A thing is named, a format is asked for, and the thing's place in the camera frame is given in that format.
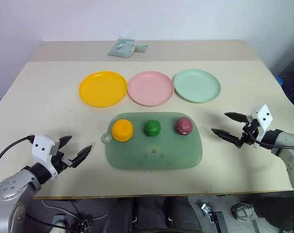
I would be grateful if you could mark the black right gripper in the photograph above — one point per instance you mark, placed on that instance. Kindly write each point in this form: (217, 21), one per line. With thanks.
(248, 136)

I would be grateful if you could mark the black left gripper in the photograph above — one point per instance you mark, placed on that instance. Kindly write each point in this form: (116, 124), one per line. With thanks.
(60, 163)

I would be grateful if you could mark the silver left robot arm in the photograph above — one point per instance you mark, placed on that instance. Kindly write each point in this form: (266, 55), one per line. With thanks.
(14, 185)

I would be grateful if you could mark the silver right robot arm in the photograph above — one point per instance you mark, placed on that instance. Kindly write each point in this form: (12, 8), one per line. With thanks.
(286, 148)

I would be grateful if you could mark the dark red toy fruit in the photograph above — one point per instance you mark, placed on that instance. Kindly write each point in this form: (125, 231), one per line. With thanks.
(183, 125)

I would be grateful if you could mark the orange toy fruit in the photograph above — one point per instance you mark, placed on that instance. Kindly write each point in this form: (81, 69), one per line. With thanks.
(122, 129)

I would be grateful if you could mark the light green plastic plate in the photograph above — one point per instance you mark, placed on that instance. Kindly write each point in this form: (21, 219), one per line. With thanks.
(197, 85)

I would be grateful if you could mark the yellow plastic plate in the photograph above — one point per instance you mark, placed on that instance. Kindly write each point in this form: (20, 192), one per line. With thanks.
(103, 88)

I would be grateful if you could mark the green ball vegetable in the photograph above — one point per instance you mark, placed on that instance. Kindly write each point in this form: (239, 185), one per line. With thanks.
(152, 128)

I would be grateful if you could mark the pink plastic plate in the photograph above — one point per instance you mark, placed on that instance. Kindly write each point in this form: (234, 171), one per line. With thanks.
(150, 88)

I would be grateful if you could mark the black case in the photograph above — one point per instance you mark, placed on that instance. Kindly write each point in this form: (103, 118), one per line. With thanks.
(292, 80)

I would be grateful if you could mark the green translucent cutting mat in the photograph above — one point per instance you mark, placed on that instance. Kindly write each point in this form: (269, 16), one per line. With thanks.
(156, 153)

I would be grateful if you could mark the grey sneaker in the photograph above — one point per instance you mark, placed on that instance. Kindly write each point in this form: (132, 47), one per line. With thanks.
(242, 211)

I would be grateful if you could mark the dark grey rounded shape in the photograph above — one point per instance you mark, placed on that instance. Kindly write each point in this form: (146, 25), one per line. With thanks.
(180, 213)

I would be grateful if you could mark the clear bag of green items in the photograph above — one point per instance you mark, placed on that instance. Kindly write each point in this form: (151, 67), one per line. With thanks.
(123, 48)

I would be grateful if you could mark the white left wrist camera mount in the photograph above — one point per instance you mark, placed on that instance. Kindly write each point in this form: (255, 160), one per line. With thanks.
(42, 148)

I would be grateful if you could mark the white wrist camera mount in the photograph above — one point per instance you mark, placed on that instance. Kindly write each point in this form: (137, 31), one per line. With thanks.
(264, 120)
(42, 148)

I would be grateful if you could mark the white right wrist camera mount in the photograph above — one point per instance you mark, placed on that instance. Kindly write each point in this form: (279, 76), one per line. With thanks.
(264, 120)

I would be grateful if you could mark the black metal bracket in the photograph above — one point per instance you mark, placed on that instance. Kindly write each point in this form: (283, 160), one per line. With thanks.
(216, 217)

